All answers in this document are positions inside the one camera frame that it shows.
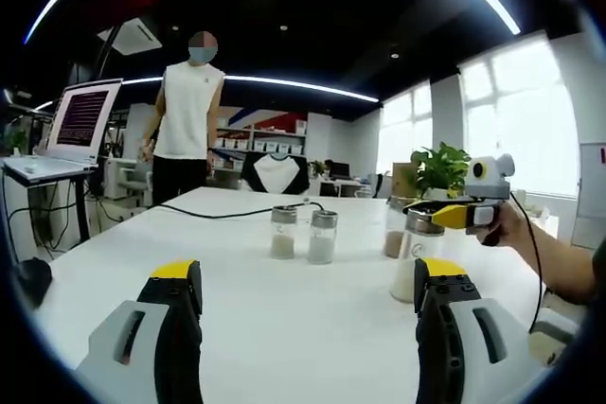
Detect wide window with blinds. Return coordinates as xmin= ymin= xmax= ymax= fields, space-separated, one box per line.
xmin=456 ymin=37 xmax=582 ymax=198

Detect shelf of white storage boxes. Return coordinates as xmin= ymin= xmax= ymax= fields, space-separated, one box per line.
xmin=215 ymin=127 xmax=309 ymax=154

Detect white laptop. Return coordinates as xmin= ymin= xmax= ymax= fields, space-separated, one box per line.
xmin=35 ymin=77 xmax=125 ymax=169

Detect ceiling air conditioner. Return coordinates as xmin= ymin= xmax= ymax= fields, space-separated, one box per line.
xmin=96 ymin=16 xmax=163 ymax=57

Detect black hanging pole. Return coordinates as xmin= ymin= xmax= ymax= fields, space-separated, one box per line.
xmin=97 ymin=27 xmax=119 ymax=81

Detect white cabinet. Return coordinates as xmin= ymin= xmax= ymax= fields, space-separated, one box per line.
xmin=104 ymin=160 xmax=153 ymax=202

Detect tall seasoning bottle white contents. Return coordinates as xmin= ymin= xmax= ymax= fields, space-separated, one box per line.
xmin=387 ymin=207 xmax=447 ymax=305

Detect black power cable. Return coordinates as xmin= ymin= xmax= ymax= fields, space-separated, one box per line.
xmin=158 ymin=198 xmax=327 ymax=220

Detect narrow window with blinds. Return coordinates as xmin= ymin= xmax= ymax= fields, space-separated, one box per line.
xmin=380 ymin=80 xmax=434 ymax=172

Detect small seasoning bottle white contents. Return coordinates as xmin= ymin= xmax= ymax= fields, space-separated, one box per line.
xmin=306 ymin=209 xmax=341 ymax=265

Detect black rounded object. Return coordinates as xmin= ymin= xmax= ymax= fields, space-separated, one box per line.
xmin=13 ymin=255 xmax=54 ymax=308

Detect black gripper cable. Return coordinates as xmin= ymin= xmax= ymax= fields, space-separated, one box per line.
xmin=508 ymin=190 xmax=548 ymax=333

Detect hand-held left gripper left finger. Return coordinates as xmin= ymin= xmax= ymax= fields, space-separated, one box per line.
xmin=75 ymin=259 xmax=205 ymax=404

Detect brown paper bag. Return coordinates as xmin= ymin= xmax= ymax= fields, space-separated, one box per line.
xmin=390 ymin=162 xmax=423 ymax=201

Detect small seasoning bottle beige contents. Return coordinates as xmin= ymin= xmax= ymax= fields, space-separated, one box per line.
xmin=270 ymin=203 xmax=299 ymax=261

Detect laptop stand desk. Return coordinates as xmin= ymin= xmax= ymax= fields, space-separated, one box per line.
xmin=1 ymin=156 xmax=99 ymax=247

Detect tall seasoning bottle brown contents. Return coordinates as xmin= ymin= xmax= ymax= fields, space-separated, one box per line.
xmin=383 ymin=195 xmax=409 ymax=259

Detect white office desk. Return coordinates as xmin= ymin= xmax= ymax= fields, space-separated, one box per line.
xmin=317 ymin=178 xmax=380 ymax=199

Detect person's right hand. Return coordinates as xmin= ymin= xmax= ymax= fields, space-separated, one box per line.
xmin=477 ymin=202 xmax=530 ymax=248

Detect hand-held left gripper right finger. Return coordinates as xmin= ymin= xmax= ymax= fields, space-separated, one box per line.
xmin=414 ymin=256 xmax=545 ymax=404

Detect green plant in white pot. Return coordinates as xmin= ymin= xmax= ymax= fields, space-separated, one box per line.
xmin=409 ymin=140 xmax=473 ymax=202

